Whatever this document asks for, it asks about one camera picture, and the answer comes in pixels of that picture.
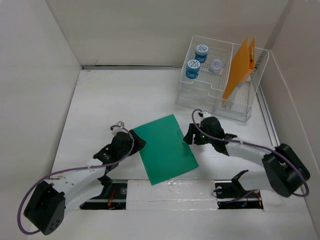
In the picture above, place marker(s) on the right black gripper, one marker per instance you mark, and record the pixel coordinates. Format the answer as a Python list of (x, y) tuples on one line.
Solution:
[(188, 138)]

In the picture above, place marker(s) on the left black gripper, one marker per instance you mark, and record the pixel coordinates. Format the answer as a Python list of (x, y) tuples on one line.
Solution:
[(139, 143)]

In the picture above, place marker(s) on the green notebook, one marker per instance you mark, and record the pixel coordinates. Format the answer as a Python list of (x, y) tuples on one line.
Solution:
[(165, 154)]

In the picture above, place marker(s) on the blue tape roll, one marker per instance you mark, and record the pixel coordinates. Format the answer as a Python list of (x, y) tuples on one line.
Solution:
[(201, 52), (192, 69)]

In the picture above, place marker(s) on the small clear tape roll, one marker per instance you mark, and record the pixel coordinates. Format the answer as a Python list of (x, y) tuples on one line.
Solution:
[(216, 66)]

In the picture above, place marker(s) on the orange notebook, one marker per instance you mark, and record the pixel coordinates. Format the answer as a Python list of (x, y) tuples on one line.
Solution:
[(242, 65)]

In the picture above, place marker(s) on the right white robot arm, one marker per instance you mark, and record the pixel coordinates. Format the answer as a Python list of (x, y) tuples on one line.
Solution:
[(285, 172)]

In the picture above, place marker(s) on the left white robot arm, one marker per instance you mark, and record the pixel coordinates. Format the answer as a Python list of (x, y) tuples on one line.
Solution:
[(50, 201)]

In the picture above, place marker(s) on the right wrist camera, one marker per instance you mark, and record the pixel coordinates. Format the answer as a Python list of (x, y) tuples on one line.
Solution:
[(204, 114)]

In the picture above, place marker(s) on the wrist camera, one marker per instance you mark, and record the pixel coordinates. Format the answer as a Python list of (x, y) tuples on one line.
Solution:
[(204, 114), (117, 128)]

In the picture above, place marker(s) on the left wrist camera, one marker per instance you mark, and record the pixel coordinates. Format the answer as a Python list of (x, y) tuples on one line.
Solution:
[(117, 128)]

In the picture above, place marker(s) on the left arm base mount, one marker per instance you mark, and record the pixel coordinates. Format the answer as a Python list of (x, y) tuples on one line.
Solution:
[(112, 197)]

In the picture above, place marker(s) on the white wire rack organizer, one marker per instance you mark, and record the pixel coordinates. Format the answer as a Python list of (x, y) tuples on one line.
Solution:
[(206, 91)]

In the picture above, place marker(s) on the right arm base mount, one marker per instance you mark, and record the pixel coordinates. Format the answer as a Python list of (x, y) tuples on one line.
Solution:
[(231, 195)]

